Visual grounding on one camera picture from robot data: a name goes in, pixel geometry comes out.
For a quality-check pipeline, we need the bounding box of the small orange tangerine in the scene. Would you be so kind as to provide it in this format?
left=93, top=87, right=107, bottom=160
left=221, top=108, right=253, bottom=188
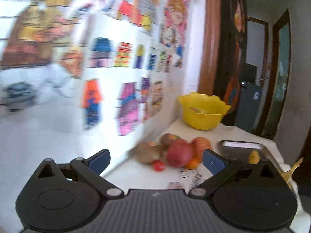
left=186, top=158, right=200, bottom=169

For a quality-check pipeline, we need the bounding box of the orange-red apple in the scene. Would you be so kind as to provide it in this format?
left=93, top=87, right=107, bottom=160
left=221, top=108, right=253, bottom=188
left=190, top=137, right=212, bottom=162

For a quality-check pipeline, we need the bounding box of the dark red apple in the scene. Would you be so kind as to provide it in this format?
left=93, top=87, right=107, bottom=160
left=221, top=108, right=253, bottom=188
left=166, top=139, right=193, bottom=168

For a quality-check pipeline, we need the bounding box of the brown kiwi with sticker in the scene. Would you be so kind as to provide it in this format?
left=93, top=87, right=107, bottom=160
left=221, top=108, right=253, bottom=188
left=135, top=142, right=162, bottom=164

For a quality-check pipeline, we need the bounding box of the red cherry tomato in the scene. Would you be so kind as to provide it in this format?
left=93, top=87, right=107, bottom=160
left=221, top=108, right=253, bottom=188
left=152, top=160, right=166, bottom=172

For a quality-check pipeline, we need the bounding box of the curved ripe banana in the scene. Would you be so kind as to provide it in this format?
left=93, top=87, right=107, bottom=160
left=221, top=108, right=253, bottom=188
left=279, top=158, right=304, bottom=183

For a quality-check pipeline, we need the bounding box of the metal baking tray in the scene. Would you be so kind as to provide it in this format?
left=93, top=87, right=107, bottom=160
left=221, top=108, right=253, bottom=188
left=216, top=140, right=282, bottom=171

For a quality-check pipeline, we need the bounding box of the yellow plastic bowl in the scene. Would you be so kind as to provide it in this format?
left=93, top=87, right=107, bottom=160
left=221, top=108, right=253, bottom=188
left=178, top=92, right=231, bottom=130

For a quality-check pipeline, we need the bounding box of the colourful houses drawing sheet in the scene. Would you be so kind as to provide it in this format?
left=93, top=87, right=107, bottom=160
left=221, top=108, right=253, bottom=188
left=81, top=15, right=183, bottom=137

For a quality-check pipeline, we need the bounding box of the lady in orange dress painting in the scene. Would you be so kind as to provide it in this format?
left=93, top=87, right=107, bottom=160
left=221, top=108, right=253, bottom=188
left=224, top=0, right=247, bottom=114

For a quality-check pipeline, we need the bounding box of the anime girl poster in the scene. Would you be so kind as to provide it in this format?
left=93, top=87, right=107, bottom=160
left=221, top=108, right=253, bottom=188
left=160, top=0, right=189, bottom=68

